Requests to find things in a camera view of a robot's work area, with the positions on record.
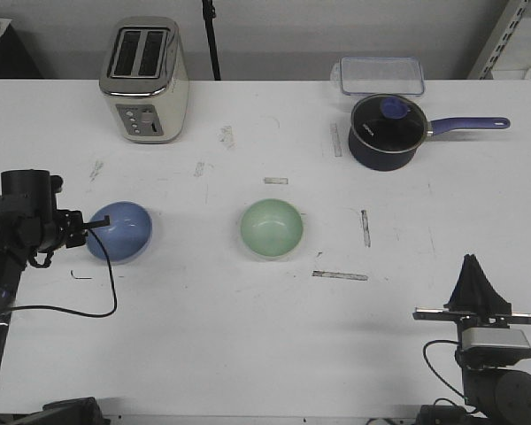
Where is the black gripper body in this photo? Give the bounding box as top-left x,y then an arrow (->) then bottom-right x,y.
412,307 -> 531,328
50,210 -> 84,249

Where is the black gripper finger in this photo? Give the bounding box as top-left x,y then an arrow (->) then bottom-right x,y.
444,254 -> 473,310
470,255 -> 512,315
81,215 -> 110,231

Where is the blue bowl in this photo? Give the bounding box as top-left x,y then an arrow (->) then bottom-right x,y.
85,201 -> 152,264

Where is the green bowl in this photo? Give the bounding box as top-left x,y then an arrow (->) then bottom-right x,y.
240,198 -> 304,259

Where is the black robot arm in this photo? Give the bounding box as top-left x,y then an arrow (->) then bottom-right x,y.
0,210 -> 118,366
412,254 -> 531,424

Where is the cream and chrome toaster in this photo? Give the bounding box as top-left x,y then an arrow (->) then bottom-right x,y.
99,16 -> 189,144

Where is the glass pot lid blue knob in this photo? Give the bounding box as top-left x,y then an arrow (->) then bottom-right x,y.
351,94 -> 427,152

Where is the clear plastic food container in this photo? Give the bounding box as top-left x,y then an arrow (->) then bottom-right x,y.
329,57 -> 426,97

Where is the grey metal shelf upright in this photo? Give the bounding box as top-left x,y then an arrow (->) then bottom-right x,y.
467,0 -> 531,80

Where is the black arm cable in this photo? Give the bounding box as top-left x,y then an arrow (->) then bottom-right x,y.
0,228 -> 119,320
423,339 -> 470,404

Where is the blue saucepan with handle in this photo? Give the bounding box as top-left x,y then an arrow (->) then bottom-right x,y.
348,94 -> 511,172

